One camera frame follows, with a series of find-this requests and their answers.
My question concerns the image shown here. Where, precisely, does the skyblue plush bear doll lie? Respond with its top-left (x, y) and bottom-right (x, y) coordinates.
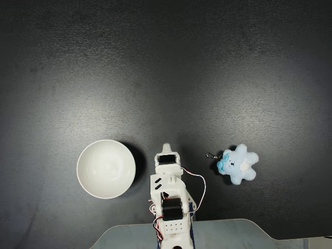
top-left (206, 143), bottom-right (260, 186)

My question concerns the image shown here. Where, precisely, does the white ceramic bowl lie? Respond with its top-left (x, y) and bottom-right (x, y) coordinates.
top-left (76, 139), bottom-right (137, 200)

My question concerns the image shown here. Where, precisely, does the pale grey mounting board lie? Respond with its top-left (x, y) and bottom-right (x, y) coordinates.
top-left (90, 218), bottom-right (332, 249)

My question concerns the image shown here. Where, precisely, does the red white gripper servo cable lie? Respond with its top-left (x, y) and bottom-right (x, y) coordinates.
top-left (181, 165), bottom-right (207, 215)

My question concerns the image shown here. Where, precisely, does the red white base servo cable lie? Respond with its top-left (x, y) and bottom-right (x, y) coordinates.
top-left (148, 197), bottom-right (164, 241)

